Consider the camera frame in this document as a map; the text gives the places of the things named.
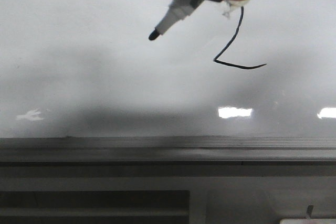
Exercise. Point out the white black-tipped whiteboard marker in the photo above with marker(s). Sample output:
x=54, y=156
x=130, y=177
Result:
x=178, y=10

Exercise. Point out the white whiteboard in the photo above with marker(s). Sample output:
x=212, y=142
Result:
x=86, y=68

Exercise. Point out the grey aluminium whiteboard tray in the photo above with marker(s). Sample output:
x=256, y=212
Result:
x=167, y=149

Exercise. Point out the white box at corner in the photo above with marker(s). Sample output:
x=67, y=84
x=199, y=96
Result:
x=308, y=221

